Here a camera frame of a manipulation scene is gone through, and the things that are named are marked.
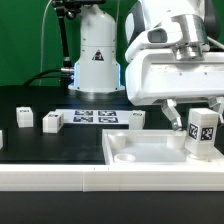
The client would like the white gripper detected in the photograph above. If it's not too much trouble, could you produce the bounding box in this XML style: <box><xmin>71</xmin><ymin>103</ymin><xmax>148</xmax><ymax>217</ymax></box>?
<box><xmin>125</xmin><ymin>49</ymin><xmax>224</xmax><ymax>131</ymax></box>

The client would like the white square table top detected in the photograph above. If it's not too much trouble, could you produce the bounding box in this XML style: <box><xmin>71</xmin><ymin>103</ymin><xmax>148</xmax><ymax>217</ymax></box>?
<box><xmin>102</xmin><ymin>129</ymin><xmax>224</xmax><ymax>165</ymax></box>

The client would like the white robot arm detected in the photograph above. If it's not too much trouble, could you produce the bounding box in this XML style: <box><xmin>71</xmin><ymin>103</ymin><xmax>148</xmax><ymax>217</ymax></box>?
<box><xmin>70</xmin><ymin>0</ymin><xmax>224</xmax><ymax>130</ymax></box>

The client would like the white U-shaped fence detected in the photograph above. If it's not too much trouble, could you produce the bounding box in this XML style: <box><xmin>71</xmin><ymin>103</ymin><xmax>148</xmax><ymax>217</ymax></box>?
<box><xmin>0</xmin><ymin>162</ymin><xmax>224</xmax><ymax>192</ymax></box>

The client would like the white sheet with markers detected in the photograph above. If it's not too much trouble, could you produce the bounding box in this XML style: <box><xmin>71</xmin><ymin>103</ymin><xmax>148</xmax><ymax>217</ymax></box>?
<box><xmin>57</xmin><ymin>109</ymin><xmax>131</xmax><ymax>124</ymax></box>

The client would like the black cable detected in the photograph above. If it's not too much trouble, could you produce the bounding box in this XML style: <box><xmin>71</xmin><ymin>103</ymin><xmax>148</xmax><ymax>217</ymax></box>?
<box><xmin>23</xmin><ymin>68</ymin><xmax>73</xmax><ymax>87</ymax></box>

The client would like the grey cable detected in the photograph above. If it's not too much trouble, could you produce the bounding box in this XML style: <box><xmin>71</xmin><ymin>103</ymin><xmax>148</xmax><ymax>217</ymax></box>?
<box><xmin>38</xmin><ymin>0</ymin><xmax>54</xmax><ymax>87</ymax></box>

